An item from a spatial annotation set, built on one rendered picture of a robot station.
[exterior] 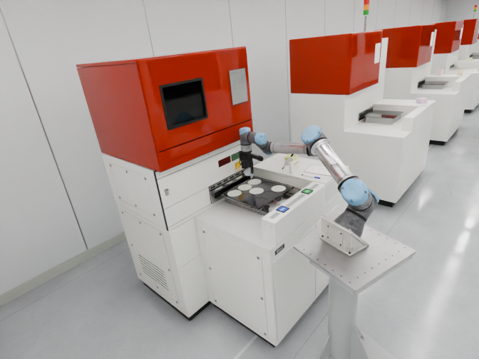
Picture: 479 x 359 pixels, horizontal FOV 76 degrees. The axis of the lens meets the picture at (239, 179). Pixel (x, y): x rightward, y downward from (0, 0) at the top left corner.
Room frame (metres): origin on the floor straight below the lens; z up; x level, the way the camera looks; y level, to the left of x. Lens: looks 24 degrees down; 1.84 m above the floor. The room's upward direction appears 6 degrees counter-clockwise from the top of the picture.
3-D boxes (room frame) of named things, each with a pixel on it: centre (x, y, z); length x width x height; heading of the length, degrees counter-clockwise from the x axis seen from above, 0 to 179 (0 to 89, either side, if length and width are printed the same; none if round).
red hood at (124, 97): (2.14, 0.41, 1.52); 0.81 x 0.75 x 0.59; 135
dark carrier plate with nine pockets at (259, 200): (1.90, -0.11, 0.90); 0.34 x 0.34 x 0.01; 45
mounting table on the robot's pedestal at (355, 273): (1.30, -0.53, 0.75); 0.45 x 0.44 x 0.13; 29
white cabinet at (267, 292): (1.88, -0.24, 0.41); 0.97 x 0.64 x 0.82; 135
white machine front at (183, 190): (1.92, 0.19, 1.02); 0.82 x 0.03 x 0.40; 135
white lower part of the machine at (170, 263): (2.16, 0.43, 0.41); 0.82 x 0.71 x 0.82; 135
